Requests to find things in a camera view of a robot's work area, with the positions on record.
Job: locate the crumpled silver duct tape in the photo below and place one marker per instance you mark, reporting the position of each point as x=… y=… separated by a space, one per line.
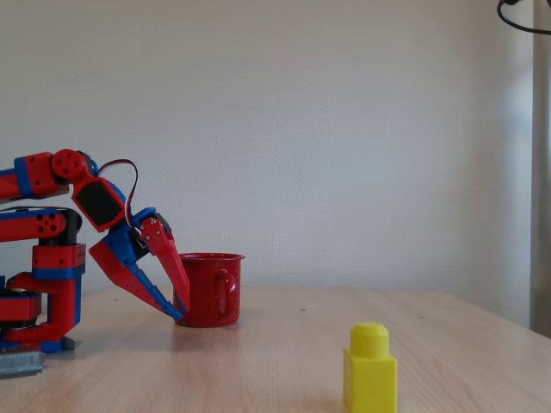
x=21 y=365

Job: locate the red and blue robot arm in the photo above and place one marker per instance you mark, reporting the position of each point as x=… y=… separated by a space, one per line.
x=56 y=258

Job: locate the red enamel mug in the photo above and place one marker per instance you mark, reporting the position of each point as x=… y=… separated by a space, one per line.
x=202 y=292

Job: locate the yellow toy building block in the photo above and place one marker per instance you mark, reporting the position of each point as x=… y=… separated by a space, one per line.
x=370 y=378

